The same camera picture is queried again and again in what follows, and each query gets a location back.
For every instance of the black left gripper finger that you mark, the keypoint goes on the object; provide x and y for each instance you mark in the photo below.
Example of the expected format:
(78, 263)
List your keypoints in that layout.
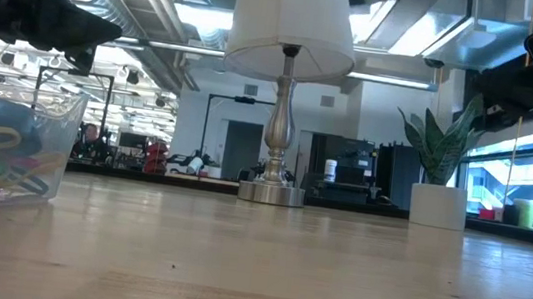
(79, 27)
(81, 59)

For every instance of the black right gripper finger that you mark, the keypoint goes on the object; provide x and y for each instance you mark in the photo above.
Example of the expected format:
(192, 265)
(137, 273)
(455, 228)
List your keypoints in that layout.
(500, 88)
(495, 122)

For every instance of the clear plastic bin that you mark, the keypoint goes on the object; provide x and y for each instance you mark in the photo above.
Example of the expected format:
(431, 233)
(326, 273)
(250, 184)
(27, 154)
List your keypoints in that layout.
(64, 111)

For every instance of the person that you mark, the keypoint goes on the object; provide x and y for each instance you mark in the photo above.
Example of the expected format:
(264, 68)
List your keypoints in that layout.
(91, 137)

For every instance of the small red box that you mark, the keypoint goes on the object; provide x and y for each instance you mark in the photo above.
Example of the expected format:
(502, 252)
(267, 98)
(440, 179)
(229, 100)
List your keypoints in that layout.
(487, 214)

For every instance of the small black container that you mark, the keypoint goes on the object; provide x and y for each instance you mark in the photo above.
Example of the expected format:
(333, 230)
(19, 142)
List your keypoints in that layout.
(510, 215)

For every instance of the pale green cylinder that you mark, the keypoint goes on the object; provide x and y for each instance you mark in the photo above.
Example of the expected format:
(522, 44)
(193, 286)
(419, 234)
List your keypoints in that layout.
(524, 213)

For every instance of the black monitor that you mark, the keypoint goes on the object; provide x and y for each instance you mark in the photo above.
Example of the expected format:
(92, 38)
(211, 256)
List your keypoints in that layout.
(132, 140)

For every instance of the snake plant in white pot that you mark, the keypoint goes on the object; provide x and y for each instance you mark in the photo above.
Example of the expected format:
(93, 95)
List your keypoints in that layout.
(438, 207)

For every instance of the ceiling light bar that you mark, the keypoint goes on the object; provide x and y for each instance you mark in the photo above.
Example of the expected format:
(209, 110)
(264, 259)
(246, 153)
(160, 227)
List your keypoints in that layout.
(390, 80)
(182, 48)

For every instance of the tall black cabinet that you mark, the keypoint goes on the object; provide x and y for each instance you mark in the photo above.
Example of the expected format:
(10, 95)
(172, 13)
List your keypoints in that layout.
(396, 184)

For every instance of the red shelf cart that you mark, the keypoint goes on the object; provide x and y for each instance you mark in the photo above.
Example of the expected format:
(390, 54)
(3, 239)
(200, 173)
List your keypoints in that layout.
(156, 157)

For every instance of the white round object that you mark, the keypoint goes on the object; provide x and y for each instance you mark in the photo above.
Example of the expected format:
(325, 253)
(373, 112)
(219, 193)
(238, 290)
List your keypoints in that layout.
(195, 164)

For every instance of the black equipment cabinet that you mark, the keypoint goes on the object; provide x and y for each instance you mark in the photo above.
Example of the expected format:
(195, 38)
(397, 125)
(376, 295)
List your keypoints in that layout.
(345, 163)

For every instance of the white canister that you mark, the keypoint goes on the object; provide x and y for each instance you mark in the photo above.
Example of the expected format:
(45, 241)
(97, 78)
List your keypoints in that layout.
(330, 171)

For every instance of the grey door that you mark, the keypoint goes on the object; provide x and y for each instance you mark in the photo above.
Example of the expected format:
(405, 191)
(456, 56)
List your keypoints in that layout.
(241, 151)

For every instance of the white shade silver table lamp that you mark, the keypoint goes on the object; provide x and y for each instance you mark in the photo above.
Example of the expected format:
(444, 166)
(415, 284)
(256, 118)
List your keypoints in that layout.
(291, 21)

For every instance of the black metal frame rig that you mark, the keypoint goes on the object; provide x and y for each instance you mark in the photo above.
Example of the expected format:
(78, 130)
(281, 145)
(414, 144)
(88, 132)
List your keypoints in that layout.
(244, 100)
(107, 101)

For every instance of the rectangular metal ceiling duct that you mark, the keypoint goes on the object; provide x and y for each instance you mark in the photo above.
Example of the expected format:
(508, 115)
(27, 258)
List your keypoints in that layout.
(460, 36)

